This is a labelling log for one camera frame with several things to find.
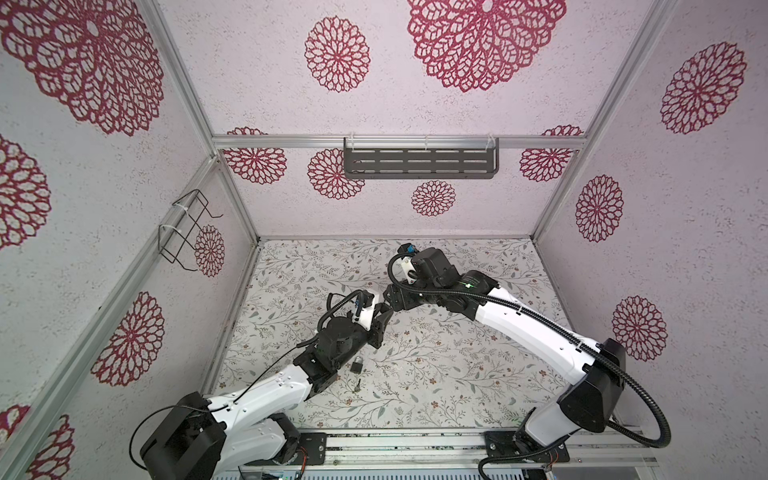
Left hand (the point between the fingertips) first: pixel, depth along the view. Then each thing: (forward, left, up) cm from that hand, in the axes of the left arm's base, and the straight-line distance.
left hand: (386, 313), depth 79 cm
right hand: (+4, -2, +7) cm, 8 cm away
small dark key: (-14, +8, -18) cm, 24 cm away
